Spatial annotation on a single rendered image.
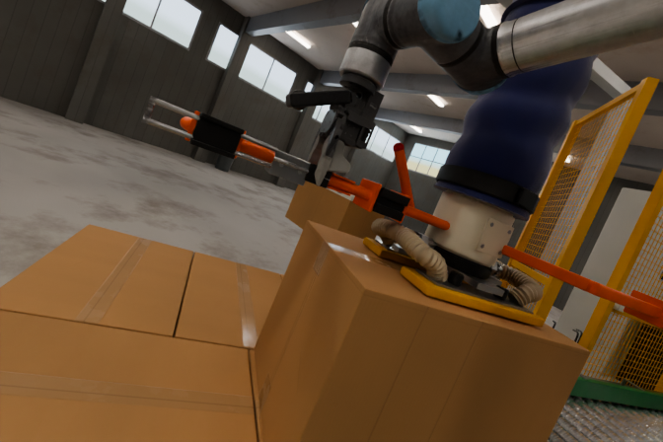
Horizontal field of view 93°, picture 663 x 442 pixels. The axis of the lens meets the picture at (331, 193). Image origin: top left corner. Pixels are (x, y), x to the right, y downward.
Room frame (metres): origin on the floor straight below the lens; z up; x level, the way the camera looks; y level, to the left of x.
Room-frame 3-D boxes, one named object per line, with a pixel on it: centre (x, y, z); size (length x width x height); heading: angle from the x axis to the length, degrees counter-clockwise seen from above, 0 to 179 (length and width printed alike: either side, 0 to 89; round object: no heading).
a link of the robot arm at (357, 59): (0.61, 0.03, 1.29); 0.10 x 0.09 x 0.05; 21
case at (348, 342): (0.77, -0.32, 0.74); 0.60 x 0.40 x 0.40; 110
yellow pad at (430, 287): (0.67, -0.37, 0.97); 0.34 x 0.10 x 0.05; 112
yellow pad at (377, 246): (0.85, -0.30, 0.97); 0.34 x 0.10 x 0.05; 112
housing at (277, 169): (0.59, 0.10, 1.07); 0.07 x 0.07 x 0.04; 22
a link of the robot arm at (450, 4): (0.53, -0.04, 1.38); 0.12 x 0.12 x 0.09; 37
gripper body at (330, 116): (0.61, 0.02, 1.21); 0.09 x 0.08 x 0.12; 111
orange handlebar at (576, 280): (0.58, -0.20, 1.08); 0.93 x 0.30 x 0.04; 112
